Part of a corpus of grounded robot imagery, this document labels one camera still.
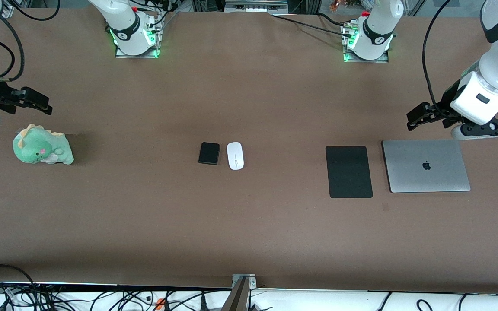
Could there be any metal mount post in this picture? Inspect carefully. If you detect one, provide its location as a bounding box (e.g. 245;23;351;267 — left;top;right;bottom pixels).
221;273;257;311

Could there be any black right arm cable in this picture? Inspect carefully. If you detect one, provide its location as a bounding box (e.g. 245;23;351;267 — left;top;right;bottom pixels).
0;0;26;83

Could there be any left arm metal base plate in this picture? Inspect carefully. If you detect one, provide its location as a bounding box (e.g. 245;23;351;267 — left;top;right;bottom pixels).
342;21;390;63

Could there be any aluminium frame rail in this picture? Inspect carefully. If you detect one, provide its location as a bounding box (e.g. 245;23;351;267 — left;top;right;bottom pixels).
224;0;288;13

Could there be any silver closed laptop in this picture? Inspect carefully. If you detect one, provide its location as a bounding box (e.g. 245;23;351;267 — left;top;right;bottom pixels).
382;139;471;193

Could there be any black mouse pad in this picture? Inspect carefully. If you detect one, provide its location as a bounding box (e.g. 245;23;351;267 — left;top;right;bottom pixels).
325;146;374;199

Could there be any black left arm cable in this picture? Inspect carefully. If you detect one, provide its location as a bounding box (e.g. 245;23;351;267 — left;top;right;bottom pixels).
422;0;453;111

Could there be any black cable across table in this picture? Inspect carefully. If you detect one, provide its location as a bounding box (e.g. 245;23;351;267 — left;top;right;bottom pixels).
271;14;353;38

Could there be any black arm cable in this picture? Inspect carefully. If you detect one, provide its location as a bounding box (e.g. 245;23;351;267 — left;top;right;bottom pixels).
0;0;26;83
422;0;453;111

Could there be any white computer mouse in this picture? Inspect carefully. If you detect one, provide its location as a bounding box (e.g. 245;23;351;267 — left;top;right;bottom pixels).
226;142;245;171

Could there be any green plush dinosaur toy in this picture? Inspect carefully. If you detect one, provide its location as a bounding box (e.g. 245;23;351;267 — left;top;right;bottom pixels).
13;124;75;165

